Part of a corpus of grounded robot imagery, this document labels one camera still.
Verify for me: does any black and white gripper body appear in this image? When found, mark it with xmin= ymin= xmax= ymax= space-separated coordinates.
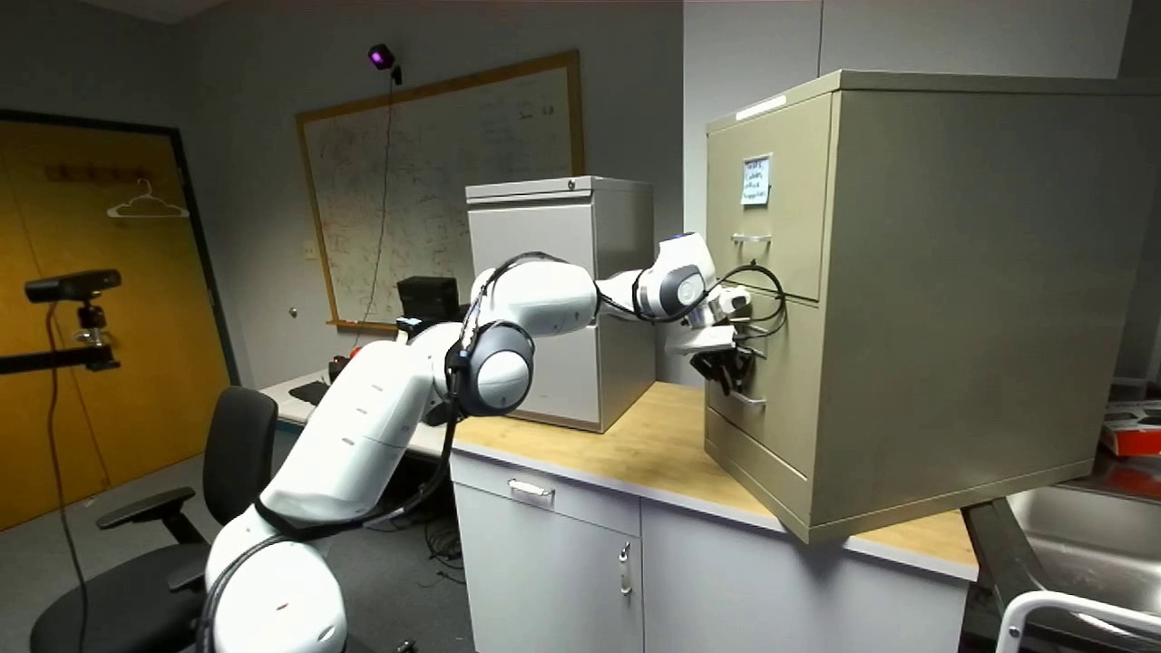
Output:
xmin=688 ymin=287 xmax=753 ymax=374

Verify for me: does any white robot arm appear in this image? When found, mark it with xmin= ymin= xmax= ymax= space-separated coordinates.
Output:
xmin=194 ymin=234 xmax=753 ymax=653

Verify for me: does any grey two-drawer filing cabinet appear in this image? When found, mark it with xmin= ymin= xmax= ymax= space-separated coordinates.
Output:
xmin=464 ymin=176 xmax=655 ymax=431

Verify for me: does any beige filing cabinet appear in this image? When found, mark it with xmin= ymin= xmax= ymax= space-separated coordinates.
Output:
xmin=704 ymin=73 xmax=1161 ymax=544

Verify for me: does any grey lower counter cabinet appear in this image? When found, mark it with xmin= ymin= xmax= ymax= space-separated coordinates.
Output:
xmin=448 ymin=454 xmax=977 ymax=653

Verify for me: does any black monitor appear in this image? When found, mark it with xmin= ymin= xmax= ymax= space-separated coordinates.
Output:
xmin=394 ymin=276 xmax=459 ymax=324

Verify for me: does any wood framed whiteboard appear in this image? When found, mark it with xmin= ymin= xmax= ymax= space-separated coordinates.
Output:
xmin=298 ymin=52 xmax=585 ymax=335

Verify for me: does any steel sink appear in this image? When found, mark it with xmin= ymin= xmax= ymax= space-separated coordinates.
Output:
xmin=1009 ymin=484 xmax=1161 ymax=653

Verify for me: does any black office chair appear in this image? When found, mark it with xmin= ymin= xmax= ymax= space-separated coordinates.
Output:
xmin=25 ymin=380 xmax=281 ymax=653

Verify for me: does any orange door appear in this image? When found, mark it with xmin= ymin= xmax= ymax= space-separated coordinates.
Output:
xmin=0 ymin=116 xmax=230 ymax=526

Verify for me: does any black camera on stand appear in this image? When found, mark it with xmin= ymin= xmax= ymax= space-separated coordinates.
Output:
xmin=0 ymin=265 xmax=122 ymax=377

